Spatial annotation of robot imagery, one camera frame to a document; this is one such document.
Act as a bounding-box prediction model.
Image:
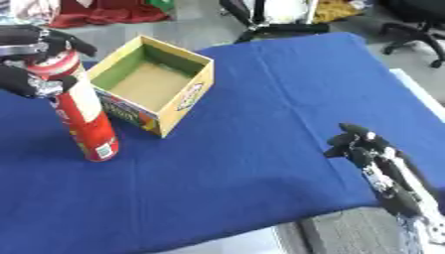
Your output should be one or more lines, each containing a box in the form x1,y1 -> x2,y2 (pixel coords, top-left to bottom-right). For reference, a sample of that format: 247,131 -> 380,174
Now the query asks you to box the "tan cardboard box green inside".
84,34 -> 218,139

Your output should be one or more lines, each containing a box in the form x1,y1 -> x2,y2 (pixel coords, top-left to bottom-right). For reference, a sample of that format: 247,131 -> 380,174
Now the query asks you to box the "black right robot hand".
321,122 -> 433,218

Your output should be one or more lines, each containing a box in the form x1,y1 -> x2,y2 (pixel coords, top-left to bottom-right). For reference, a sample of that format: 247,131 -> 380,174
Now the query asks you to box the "black chair base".
217,0 -> 333,45

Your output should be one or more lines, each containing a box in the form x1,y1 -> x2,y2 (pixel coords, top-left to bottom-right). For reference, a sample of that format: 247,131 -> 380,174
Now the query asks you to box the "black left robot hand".
0,24 -> 99,99

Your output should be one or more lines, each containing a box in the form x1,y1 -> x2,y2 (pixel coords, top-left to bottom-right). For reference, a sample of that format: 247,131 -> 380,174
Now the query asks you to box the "red and white bottle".
24,49 -> 122,163

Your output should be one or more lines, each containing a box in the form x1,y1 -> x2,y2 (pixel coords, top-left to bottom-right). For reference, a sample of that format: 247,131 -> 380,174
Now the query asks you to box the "black office chair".
376,0 -> 445,69

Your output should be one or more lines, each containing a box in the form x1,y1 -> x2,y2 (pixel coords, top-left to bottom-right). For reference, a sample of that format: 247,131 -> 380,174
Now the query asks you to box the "red cloth pile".
47,0 -> 173,30

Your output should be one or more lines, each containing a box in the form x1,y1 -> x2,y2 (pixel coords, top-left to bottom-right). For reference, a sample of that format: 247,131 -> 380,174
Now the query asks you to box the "yellow cloth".
311,0 -> 366,24

